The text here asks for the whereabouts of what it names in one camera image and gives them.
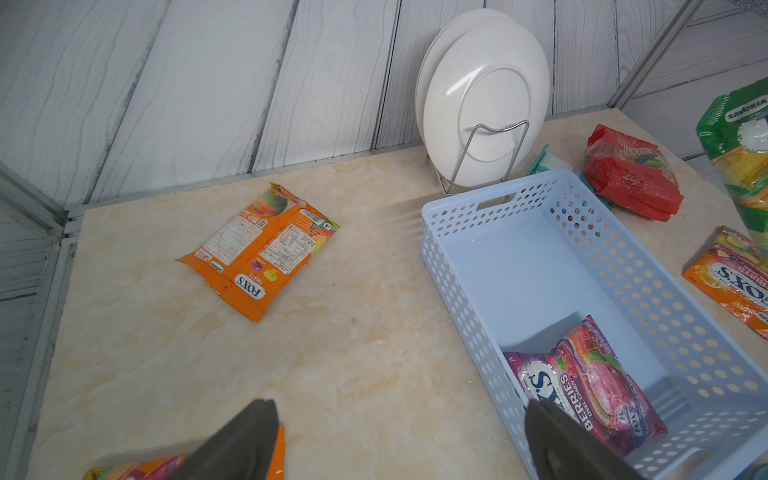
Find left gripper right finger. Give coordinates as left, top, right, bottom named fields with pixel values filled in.
left=524, top=400, right=643, bottom=480

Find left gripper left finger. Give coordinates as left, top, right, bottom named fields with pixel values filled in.
left=168, top=399, right=279, bottom=480

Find purple Fox's berries candy bag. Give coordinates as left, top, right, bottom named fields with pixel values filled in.
left=504, top=316, right=668, bottom=457

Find light blue plastic basket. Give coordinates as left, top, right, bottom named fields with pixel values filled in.
left=421, top=170, right=767, bottom=479

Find green yellow Fox's candy bag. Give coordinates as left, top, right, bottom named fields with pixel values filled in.
left=696, top=79, right=767, bottom=254

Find orange Fox's candy bag back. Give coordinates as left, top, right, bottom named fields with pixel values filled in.
left=179, top=183, right=339, bottom=322

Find red candy bag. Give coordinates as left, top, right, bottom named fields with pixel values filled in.
left=584, top=124, right=684, bottom=222

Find teal candy bag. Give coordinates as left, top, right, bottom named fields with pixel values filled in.
left=528, top=144, right=613, bottom=209

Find white plates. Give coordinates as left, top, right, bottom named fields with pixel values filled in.
left=415, top=9, right=551, bottom=192

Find metal wire plate rack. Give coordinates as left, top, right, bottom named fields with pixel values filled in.
left=434, top=120, right=530, bottom=197

